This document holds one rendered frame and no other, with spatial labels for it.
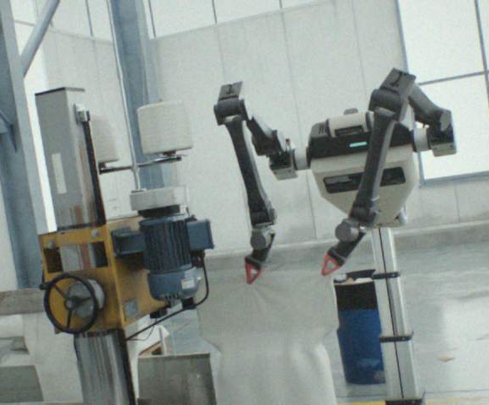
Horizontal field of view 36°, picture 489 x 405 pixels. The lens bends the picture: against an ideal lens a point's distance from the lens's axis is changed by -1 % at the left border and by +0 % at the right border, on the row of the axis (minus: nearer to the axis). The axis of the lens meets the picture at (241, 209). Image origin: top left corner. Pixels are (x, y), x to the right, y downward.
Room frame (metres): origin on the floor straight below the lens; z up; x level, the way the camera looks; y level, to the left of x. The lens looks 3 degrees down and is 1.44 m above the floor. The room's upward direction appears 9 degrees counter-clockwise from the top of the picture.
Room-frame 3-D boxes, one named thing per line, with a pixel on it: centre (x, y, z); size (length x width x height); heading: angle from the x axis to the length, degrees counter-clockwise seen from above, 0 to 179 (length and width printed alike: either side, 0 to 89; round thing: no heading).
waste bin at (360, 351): (4.72, -0.69, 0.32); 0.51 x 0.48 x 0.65; 160
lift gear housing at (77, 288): (2.19, 0.50, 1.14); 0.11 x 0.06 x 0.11; 70
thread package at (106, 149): (2.49, 0.45, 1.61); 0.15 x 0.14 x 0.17; 70
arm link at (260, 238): (2.47, -0.06, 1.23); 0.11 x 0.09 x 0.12; 161
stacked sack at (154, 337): (5.94, 1.05, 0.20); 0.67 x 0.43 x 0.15; 160
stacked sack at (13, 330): (5.48, 1.63, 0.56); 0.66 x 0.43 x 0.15; 158
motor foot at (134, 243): (2.26, 0.33, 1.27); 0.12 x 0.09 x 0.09; 160
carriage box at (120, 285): (2.37, 0.46, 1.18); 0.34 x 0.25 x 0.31; 160
